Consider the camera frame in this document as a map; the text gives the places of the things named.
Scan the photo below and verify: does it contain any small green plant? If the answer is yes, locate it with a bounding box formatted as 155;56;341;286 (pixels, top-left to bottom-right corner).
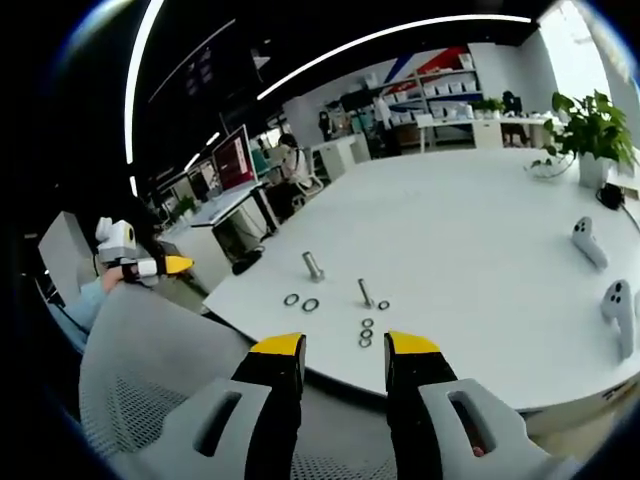
469;97;506;120

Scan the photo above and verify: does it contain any white computer desk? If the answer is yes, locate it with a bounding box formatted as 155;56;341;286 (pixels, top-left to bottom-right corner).
189;180;281;261

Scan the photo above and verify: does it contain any large threaded metal stud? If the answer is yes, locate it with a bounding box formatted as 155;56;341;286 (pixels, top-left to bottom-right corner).
301;251;326;284

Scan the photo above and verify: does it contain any white office chair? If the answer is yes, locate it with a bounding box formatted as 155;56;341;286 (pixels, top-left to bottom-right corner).
292;147;326;209

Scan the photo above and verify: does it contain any white storage shelf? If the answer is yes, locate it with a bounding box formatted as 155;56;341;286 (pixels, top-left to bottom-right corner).
367;67;485;146

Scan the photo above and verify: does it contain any small threaded metal stud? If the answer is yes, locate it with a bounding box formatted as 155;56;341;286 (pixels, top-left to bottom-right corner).
356;277;376;309

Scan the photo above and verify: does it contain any long ceiling light strip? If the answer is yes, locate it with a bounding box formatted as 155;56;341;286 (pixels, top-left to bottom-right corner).
123;0;166;166
255;13;533;101

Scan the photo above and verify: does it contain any black power adapter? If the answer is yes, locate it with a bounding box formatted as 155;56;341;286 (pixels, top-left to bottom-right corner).
596;182;626;211

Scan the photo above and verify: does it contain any green potted plant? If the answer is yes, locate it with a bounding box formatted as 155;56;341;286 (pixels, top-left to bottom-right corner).
529;89;639;190

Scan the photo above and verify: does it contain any grey partition panel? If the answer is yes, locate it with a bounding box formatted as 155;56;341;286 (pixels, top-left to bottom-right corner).
37;210;99;307

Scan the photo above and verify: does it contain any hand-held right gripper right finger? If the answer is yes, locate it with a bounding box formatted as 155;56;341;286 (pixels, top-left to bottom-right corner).
383;329;569;480

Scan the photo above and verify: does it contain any grey mesh office chair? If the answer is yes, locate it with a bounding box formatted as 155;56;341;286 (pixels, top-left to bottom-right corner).
78;283;401;480

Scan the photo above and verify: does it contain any white low cabinet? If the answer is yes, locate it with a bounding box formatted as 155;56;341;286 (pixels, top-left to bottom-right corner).
310;132;372;182

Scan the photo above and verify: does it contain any white handheld controller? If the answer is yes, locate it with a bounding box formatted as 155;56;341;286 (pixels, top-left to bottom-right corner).
571;216;610;271
599;278;636;361

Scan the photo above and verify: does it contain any person's left hand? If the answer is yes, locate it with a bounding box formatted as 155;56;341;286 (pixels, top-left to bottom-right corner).
101;271;127;297

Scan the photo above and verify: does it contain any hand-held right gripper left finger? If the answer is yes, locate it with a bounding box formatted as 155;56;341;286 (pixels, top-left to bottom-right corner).
118;331;308;480

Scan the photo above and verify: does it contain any long white table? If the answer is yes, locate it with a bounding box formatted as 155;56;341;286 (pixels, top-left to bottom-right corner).
414;112;566;154

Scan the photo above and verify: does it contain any computer monitor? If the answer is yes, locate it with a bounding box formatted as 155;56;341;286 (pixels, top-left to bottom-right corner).
211;123;260;194

